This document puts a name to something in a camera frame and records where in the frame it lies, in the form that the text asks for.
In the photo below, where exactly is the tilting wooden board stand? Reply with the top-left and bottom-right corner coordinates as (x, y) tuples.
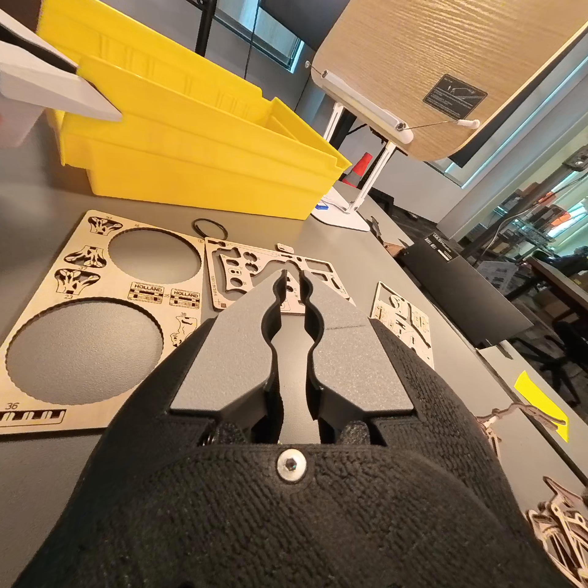
(305, 0), (588, 233)

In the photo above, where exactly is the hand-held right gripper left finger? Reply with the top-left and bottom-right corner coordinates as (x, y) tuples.
(169, 269), (288, 419)

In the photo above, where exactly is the small wooden parts sheet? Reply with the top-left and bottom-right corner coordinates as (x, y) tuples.
(370, 281), (435, 369)

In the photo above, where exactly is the yellow tape strip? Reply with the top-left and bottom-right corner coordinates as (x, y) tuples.
(514, 370), (571, 443)

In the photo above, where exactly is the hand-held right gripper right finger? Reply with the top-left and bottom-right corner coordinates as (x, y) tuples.
(298, 270), (414, 421)

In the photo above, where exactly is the dark brown wooden piece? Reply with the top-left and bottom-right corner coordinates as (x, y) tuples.
(370, 216), (408, 258)

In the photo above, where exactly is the assembled wooden model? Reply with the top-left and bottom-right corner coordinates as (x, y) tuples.
(526, 477), (588, 588)

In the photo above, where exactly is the dark wooden table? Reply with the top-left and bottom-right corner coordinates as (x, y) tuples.
(524, 255), (588, 324)

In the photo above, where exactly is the black cardboard box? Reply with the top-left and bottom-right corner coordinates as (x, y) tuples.
(394, 232), (534, 348)

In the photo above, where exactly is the thin wooden model part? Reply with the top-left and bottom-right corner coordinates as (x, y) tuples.
(475, 401), (568, 456)

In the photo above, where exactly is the black rubber band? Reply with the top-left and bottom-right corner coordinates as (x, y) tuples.
(191, 218), (228, 240)

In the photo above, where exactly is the yellow plastic bin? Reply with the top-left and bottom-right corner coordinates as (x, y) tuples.
(36, 0), (273, 121)
(54, 55), (353, 221)

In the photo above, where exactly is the wooden parts sheet with cutouts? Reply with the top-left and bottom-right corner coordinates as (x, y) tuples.
(204, 236), (357, 319)

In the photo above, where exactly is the orange traffic cone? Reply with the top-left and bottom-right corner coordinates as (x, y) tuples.
(342, 152), (373, 187)

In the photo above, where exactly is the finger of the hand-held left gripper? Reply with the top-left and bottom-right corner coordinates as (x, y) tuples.
(0, 40), (123, 123)
(0, 9), (80, 77)

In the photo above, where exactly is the wooden sheet with round holes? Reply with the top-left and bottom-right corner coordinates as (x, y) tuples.
(0, 210), (206, 435)

